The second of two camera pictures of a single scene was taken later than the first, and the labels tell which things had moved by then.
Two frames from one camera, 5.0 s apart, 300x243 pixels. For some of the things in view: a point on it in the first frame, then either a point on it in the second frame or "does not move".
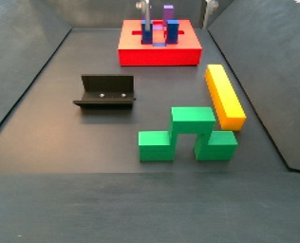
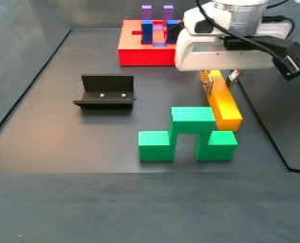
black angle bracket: [107, 89] does not move
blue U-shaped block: [170, 33] does not move
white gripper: [212, 8] to [201, 50]
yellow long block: [225, 102] does not move
